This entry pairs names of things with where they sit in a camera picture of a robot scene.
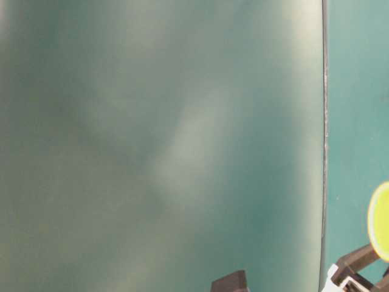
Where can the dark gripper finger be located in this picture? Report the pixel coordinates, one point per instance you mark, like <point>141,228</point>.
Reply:
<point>233,282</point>

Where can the white and dark gripper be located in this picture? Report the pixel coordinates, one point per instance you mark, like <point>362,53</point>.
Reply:
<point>350,264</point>

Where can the yellow-green cup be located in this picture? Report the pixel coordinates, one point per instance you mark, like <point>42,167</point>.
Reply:
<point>377,221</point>

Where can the blurry dark green panel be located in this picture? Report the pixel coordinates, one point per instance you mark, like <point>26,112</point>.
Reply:
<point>160,145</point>

